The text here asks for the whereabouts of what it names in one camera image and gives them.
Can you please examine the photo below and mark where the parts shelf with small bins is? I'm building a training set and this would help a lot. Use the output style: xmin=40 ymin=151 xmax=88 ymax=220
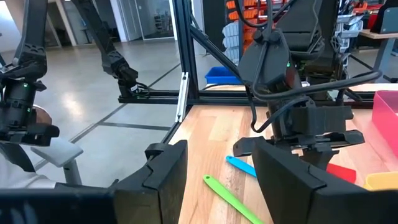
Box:
xmin=217 ymin=0 xmax=280 ymax=63

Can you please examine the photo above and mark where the yellow plastic bin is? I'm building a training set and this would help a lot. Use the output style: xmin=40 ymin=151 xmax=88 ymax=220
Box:
xmin=363 ymin=171 xmax=398 ymax=191

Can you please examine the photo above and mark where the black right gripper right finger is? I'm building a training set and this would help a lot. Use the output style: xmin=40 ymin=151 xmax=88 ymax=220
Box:
xmin=251 ymin=141 xmax=352 ymax=224

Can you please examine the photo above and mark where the grey chair armrest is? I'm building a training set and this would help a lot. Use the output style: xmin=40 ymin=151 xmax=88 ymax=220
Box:
xmin=30 ymin=138 xmax=84 ymax=186

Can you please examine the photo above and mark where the wooden desk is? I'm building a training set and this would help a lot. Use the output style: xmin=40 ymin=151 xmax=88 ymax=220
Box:
xmin=357 ymin=6 xmax=398 ymax=82

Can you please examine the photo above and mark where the blue storage crate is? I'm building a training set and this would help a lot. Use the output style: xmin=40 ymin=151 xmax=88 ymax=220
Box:
xmin=204 ymin=66 xmax=243 ymax=85

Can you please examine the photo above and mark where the blue silicone spatula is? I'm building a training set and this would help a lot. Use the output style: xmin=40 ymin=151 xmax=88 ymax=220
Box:
xmin=226 ymin=155 xmax=257 ymax=178

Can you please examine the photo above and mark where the silver frame bracket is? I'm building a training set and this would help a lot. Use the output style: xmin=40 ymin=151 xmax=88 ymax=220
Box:
xmin=175 ymin=72 xmax=190 ymax=123

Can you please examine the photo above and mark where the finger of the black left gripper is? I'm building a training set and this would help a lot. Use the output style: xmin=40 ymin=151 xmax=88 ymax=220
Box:
xmin=320 ymin=149 xmax=340 ymax=171
xmin=300 ymin=149 xmax=321 ymax=169

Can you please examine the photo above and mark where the person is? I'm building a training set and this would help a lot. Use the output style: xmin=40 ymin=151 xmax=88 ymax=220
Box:
xmin=0 ymin=141 xmax=57 ymax=190

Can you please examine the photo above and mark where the person's hand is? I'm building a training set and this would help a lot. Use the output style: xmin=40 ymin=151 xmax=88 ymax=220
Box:
xmin=32 ymin=105 xmax=53 ymax=126

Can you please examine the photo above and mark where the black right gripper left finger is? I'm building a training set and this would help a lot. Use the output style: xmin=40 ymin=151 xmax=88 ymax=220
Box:
xmin=113 ymin=139 xmax=189 ymax=224

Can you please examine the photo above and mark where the red silicone spatula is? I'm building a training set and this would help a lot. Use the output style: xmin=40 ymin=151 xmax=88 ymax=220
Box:
xmin=325 ymin=163 xmax=357 ymax=184

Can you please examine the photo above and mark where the black aluminium table frame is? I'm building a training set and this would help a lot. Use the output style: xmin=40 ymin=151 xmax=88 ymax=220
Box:
xmin=117 ymin=0 xmax=377 ymax=144

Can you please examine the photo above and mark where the pink plastic bin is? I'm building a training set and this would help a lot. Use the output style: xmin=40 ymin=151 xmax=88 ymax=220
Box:
xmin=371 ymin=90 xmax=398 ymax=166

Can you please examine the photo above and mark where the green silicone spatula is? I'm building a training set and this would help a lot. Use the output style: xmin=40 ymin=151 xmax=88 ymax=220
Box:
xmin=203 ymin=174 xmax=265 ymax=224

